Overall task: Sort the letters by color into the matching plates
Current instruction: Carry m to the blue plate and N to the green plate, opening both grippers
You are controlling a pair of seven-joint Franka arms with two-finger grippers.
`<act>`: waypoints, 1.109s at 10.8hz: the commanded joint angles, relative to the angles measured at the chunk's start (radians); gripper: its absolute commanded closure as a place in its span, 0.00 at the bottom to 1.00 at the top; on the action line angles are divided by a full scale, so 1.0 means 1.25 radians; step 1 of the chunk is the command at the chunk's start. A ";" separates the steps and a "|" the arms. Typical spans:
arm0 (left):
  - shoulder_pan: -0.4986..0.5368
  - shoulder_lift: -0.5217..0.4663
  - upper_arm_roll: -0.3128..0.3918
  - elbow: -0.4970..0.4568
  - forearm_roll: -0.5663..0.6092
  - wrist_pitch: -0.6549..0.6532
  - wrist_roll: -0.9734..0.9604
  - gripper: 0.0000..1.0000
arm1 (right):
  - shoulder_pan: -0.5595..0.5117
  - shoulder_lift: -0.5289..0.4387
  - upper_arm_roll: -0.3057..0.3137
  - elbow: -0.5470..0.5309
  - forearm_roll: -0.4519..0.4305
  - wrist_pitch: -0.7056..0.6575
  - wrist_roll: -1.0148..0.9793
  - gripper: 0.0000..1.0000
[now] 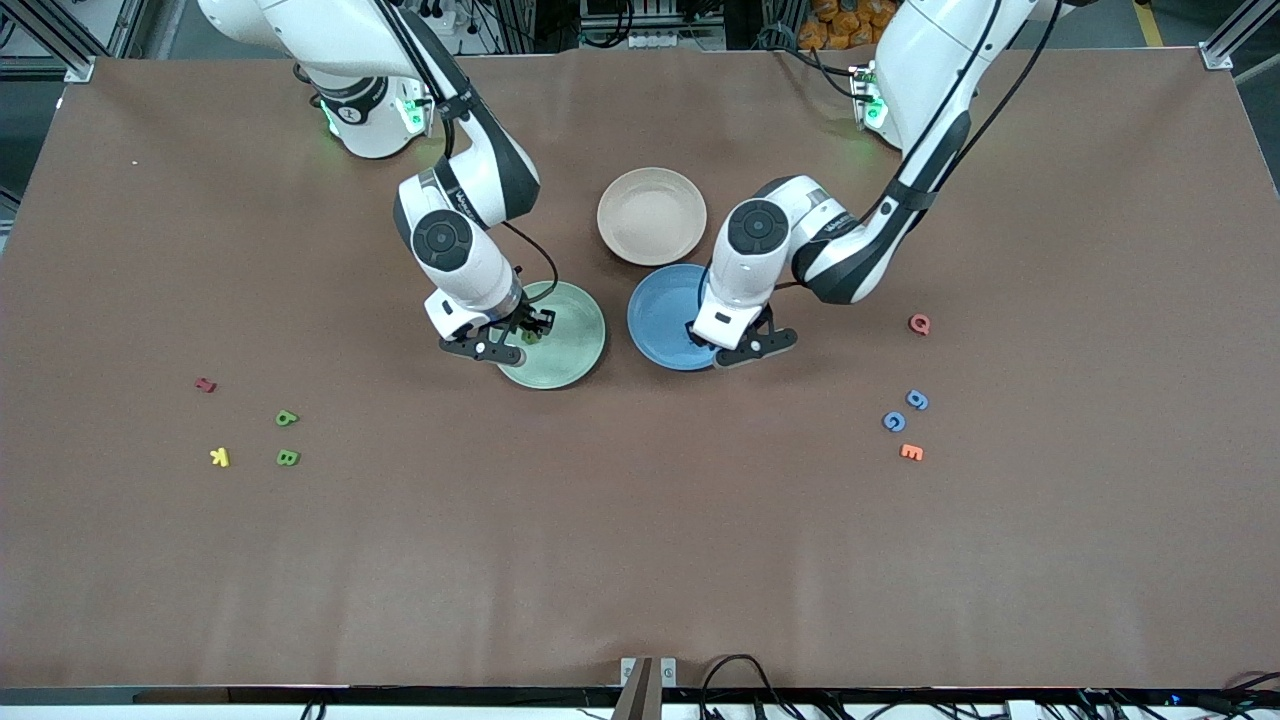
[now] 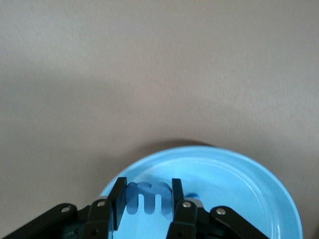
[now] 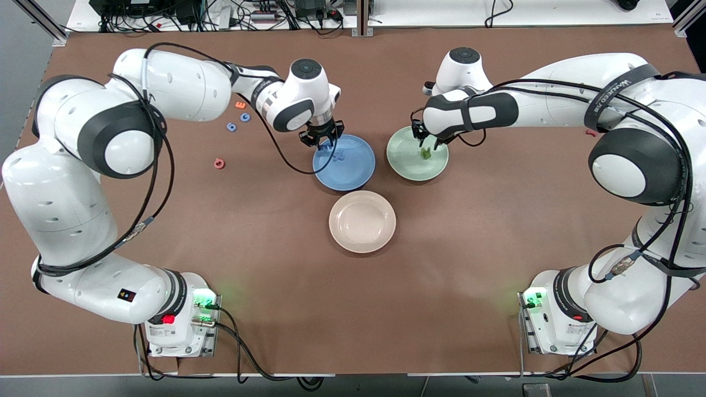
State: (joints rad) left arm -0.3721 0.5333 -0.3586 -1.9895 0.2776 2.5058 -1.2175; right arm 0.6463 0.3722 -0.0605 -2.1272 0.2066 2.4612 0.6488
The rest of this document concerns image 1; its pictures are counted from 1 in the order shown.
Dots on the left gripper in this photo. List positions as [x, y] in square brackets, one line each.
[695, 339]

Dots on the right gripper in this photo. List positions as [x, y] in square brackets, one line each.
[524, 319]

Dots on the blue foam capital G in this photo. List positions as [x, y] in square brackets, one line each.
[893, 430]

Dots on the green foam lowercase b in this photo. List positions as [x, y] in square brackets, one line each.
[285, 419]

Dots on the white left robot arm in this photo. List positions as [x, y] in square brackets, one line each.
[930, 60]

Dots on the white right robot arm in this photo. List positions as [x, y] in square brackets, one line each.
[470, 270]

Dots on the green round plate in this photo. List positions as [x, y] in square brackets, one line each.
[575, 340]

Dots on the blue round plate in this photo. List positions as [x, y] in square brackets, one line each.
[660, 315]

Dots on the beige round plate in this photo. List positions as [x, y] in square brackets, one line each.
[645, 215]

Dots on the red foam letter Q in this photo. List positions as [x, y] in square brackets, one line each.
[926, 331]

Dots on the blue foam lowercase g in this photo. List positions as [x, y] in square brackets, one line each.
[917, 407]

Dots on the orange foam letter E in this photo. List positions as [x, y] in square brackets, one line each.
[903, 452]

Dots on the brown table cover sheet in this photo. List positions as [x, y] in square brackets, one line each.
[640, 500]

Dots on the white socket strip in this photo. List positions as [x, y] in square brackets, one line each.
[660, 40]

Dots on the pile of orange objects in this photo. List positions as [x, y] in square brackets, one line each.
[845, 22]

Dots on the yellow foam letter K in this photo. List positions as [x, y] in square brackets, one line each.
[219, 457]

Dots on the silver camera mount bracket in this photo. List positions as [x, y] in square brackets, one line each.
[645, 685]

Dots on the black table edge rail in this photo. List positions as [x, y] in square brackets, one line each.
[300, 695]

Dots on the aluminium frame post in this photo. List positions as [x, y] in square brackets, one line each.
[1225, 45]
[80, 68]

